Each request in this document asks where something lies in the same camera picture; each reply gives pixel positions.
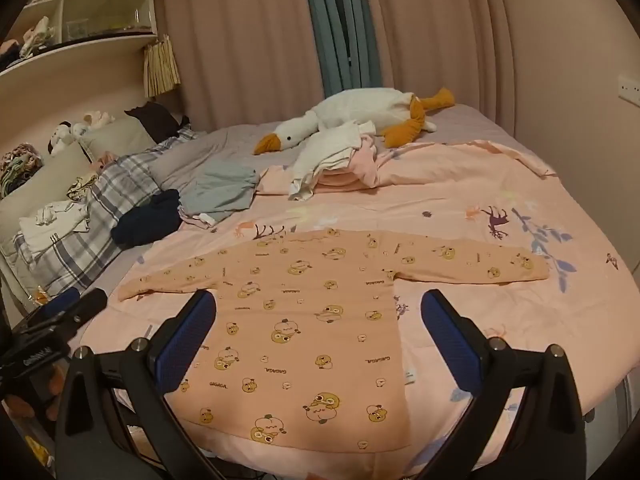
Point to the small white plush toy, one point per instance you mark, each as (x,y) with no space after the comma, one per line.
(97,119)

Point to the grey-blue garment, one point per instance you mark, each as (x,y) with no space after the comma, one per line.
(220,187)

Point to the grey bed sheet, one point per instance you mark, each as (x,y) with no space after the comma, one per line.
(235,140)

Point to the dark navy garment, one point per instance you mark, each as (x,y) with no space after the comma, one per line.
(145,220)

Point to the plaid pillow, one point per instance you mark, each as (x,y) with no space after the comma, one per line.
(115,185)

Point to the pink curtain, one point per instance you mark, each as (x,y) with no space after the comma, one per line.
(240,40)
(440,30)

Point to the leopard-pattern cloth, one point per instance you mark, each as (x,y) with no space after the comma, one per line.
(82,187)

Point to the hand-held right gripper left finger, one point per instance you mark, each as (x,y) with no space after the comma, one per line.
(187,340)

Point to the white wall socket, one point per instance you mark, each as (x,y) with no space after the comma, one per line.
(630,89)

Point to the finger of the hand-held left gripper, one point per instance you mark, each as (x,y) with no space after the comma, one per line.
(60,300)
(87,305)

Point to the white clothes with dark stripes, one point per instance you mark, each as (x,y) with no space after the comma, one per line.
(50,225)

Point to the white cloth on shelf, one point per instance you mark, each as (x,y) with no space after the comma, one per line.
(35,35)

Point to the person's left hand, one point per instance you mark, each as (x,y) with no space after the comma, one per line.
(55,390)

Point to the pink animal-print blanket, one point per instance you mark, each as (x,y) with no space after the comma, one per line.
(450,210)

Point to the black and white plush toy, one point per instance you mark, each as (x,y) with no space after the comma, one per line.
(62,135)

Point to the beige headboard cushion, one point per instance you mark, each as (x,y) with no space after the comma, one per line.
(45,185)
(120,137)

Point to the teal curtain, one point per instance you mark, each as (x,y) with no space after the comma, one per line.
(340,25)

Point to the colourful crochet piece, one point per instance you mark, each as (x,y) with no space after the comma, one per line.
(20,167)

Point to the orange packet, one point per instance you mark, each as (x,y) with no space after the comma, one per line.
(40,296)

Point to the white folded clothes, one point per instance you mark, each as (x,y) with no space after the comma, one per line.
(325,155)

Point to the peach cartoon-print baby shirt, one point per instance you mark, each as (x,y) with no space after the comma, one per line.
(310,340)

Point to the white goose plush toy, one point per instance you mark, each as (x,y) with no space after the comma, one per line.
(360,105)

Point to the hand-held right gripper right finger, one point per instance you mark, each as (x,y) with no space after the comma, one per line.
(450,340)

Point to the pink folded clothes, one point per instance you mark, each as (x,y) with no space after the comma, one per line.
(360,165)

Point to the small pale pink garment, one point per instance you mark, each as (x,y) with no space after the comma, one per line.
(200,220)

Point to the white cubby shelf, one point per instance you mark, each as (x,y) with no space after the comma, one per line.
(100,5)

